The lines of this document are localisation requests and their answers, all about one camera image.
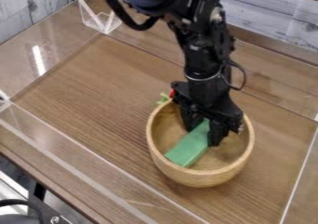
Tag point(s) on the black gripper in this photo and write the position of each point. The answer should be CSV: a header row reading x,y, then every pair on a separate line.
x,y
204,99

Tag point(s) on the clear acrylic tray wall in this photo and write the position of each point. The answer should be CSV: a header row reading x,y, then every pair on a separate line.
x,y
103,192

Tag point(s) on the green rectangular block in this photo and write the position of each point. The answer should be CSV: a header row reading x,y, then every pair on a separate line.
x,y
191,146

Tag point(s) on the clear acrylic corner bracket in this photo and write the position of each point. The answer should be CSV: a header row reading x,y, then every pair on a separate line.
x,y
102,22

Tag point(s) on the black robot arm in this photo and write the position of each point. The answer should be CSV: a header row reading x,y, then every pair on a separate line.
x,y
198,23

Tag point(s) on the red toy strawberry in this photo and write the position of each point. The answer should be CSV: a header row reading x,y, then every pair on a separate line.
x,y
166,97

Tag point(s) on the wooden bowl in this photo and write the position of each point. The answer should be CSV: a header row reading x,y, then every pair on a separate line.
x,y
221,163

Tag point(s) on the black metal table frame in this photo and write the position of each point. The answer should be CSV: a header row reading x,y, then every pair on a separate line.
x,y
39,193

